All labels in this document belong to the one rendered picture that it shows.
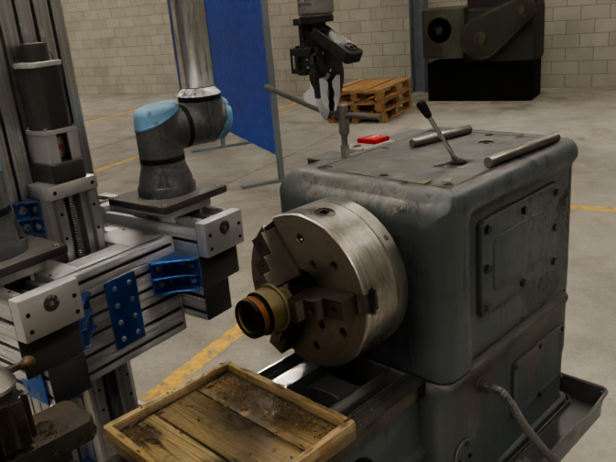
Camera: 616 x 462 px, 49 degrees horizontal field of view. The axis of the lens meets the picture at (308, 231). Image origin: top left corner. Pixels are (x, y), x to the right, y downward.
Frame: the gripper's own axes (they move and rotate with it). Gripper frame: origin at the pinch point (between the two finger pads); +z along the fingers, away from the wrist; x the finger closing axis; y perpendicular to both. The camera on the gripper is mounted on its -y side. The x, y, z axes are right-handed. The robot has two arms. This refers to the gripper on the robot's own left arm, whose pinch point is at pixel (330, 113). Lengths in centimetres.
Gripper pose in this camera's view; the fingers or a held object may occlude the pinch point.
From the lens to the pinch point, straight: 145.5
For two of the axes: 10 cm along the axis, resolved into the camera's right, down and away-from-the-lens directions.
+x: -6.8, 2.9, -6.7
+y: -7.2, -1.7, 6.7
